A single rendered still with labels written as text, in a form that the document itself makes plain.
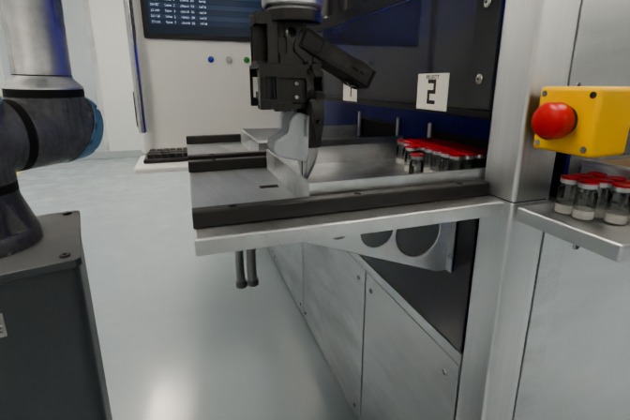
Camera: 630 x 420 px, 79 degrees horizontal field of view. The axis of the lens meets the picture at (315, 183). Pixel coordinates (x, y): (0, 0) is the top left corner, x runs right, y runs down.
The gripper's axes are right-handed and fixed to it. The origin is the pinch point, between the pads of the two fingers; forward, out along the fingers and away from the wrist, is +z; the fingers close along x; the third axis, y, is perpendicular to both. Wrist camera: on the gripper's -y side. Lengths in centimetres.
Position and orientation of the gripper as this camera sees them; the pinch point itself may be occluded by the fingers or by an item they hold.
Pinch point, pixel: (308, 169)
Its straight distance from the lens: 52.7
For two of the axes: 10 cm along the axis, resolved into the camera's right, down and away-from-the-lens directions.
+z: 0.0, 9.7, 2.6
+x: 3.2, 2.4, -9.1
